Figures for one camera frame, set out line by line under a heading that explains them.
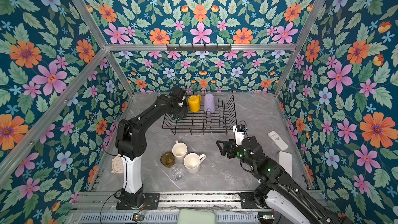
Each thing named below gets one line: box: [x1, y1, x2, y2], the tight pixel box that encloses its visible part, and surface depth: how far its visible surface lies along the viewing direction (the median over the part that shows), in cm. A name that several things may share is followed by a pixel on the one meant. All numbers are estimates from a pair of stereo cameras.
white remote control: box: [267, 130, 289, 151], surface depth 95 cm
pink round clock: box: [111, 156, 124, 175], surface depth 84 cm
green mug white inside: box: [171, 114, 182, 121], surface depth 91 cm
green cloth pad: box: [177, 208, 218, 224], surface depth 69 cm
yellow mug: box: [187, 94, 202, 112], surface depth 103 cm
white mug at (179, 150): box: [171, 140, 188, 164], surface depth 84 cm
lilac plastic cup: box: [203, 93, 216, 114], surface depth 102 cm
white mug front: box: [183, 152, 207, 174], surface depth 80 cm
